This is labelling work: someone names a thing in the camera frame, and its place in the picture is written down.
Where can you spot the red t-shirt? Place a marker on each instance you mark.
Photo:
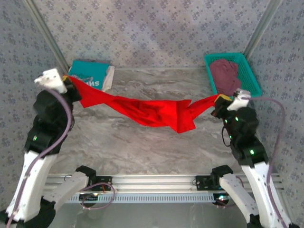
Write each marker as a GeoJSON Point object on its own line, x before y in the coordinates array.
{"type": "Point", "coordinates": [142, 111]}

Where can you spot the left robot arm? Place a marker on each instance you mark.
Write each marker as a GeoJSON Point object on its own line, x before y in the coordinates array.
{"type": "Point", "coordinates": [33, 185]}

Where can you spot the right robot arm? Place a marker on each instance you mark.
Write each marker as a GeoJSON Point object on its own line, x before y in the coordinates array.
{"type": "Point", "coordinates": [256, 185]}

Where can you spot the maroon crumpled t-shirt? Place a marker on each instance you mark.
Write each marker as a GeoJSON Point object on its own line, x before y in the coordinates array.
{"type": "Point", "coordinates": [225, 76]}

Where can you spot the teal folded printed t-shirt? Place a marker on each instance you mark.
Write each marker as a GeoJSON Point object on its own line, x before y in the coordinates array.
{"type": "Point", "coordinates": [92, 71]}

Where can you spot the teal plastic basket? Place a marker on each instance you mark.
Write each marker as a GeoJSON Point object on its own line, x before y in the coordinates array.
{"type": "Point", "coordinates": [247, 71]}

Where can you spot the black controller board with LED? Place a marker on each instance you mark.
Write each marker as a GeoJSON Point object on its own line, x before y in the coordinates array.
{"type": "Point", "coordinates": [221, 197]}
{"type": "Point", "coordinates": [89, 196]}

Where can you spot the aluminium corner post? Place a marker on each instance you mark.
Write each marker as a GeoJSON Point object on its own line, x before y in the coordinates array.
{"type": "Point", "coordinates": [262, 28]}
{"type": "Point", "coordinates": [48, 35]}

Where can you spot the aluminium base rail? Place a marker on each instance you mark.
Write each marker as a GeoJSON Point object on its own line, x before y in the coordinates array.
{"type": "Point", "coordinates": [152, 181]}

